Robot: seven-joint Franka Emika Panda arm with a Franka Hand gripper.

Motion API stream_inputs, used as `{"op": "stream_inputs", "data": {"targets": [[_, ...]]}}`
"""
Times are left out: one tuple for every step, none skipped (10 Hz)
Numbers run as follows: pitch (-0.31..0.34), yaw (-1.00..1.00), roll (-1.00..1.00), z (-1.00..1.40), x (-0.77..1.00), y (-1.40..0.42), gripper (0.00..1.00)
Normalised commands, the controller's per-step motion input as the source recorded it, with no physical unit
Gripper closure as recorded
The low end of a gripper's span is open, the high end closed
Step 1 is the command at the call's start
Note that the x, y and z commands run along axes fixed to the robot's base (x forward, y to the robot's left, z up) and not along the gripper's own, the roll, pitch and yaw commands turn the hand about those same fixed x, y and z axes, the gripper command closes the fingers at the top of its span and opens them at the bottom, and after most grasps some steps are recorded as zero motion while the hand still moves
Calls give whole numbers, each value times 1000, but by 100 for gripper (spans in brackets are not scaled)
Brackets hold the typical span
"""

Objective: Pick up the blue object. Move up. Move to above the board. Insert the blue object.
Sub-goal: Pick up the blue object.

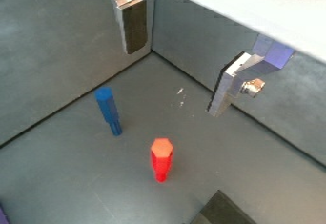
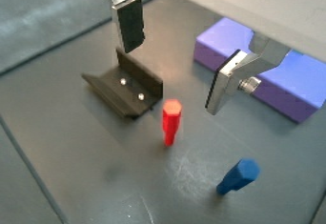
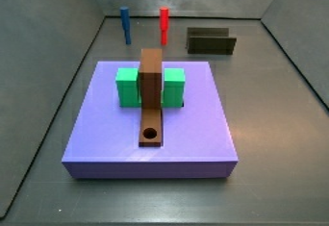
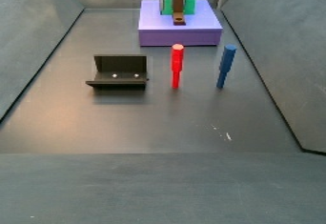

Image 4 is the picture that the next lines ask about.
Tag red peg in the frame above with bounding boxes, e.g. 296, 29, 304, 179
171, 44, 184, 89

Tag blue peg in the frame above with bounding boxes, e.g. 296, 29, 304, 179
216, 44, 236, 89

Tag black angle bracket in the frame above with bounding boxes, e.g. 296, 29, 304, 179
85, 54, 148, 88

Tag brown L-shaped socket piece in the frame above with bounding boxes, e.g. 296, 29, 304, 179
172, 0, 185, 26

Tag purple base block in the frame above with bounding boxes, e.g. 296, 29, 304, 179
137, 0, 223, 47

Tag green block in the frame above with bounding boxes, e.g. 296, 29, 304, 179
160, 0, 196, 15

